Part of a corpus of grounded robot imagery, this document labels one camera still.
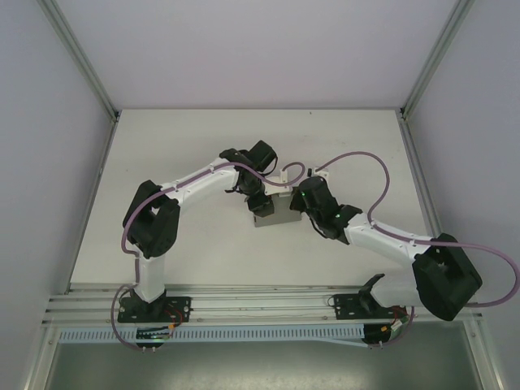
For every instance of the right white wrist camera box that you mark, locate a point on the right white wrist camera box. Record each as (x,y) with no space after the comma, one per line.
(323,172)

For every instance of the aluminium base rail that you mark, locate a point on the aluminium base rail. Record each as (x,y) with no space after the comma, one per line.
(260,302)

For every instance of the aluminium table side rail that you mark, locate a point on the aluminium table side rail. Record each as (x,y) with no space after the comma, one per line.
(422,195)
(95,195)

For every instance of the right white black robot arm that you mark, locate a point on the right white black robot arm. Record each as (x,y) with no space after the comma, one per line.
(378,237)

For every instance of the grey metal panel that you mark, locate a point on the grey metal panel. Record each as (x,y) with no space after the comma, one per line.
(260,367)

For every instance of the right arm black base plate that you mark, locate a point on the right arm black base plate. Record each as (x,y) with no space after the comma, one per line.
(345,306)

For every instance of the aluminium lower frame bar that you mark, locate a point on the aluminium lower frame bar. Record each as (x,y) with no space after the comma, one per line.
(483,357)
(40,361)

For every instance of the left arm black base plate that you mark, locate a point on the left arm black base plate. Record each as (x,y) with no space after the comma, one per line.
(178,302)

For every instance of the aluminium frame post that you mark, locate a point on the aluminium frame post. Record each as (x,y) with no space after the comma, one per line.
(438,57)
(81,61)

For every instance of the grey cardboard paper box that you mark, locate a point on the grey cardboard paper box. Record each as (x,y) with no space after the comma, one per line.
(284,217)

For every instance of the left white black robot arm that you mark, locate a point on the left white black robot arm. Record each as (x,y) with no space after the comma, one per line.
(203,183)

